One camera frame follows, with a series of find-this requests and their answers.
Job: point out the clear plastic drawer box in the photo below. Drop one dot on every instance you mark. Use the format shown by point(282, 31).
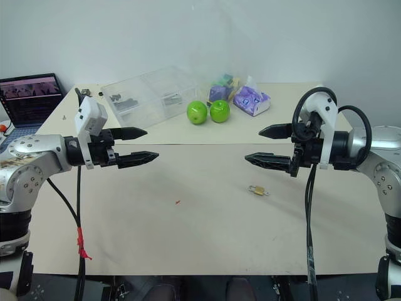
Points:
point(150, 97)

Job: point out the purple tissue pack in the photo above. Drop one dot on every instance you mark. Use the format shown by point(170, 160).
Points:
point(252, 100)

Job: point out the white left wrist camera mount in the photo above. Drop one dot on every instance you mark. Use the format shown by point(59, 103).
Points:
point(91, 117)

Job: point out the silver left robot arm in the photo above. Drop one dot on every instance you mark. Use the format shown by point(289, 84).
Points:
point(31, 153)

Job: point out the clear bag of colourful blocks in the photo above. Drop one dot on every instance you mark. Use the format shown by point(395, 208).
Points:
point(222, 89)

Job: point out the small black metal part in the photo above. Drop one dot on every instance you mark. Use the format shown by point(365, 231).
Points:
point(85, 92)

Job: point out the open laptop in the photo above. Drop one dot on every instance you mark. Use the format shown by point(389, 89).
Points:
point(28, 100)

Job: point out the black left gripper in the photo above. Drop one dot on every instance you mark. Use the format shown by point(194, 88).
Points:
point(101, 150)

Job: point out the green apple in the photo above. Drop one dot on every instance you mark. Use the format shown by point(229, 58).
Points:
point(220, 111)
point(197, 112)

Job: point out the small brass padlock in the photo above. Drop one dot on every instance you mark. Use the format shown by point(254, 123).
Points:
point(257, 190)

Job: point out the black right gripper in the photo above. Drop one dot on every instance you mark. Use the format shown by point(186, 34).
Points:
point(308, 153)

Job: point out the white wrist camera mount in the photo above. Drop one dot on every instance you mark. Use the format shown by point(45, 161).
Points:
point(327, 119)
point(91, 117)

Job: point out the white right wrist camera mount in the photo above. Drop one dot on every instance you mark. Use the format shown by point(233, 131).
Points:
point(327, 119)

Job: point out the orange and white device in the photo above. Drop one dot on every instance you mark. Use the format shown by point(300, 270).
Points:
point(3, 128)

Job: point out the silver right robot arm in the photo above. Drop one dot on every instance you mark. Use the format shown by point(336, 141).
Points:
point(380, 163)

